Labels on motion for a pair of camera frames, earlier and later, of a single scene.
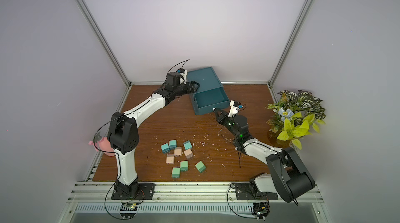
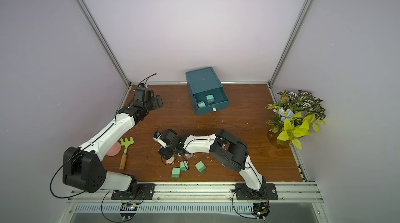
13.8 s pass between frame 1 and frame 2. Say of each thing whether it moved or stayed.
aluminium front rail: stayed
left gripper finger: moved
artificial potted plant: stayed
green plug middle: stayed
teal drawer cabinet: stayed
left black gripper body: moved
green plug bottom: stayed
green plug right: stayed
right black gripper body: moved
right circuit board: stayed
